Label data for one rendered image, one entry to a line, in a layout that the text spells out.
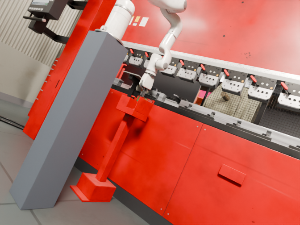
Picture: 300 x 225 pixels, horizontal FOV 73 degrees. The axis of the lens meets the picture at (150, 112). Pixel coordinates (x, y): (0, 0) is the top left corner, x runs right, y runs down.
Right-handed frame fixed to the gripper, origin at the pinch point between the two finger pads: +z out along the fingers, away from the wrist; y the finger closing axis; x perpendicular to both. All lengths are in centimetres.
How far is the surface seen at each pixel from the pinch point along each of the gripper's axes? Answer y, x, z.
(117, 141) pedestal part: 3.9, -2.4, 39.6
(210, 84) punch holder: -42, 27, -29
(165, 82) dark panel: -81, -54, -31
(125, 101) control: 6.2, -8.3, 9.5
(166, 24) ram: -33, -38, -78
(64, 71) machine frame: 12, -116, 2
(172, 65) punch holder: -34, -13, -37
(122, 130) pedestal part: 3.1, -3.2, 30.8
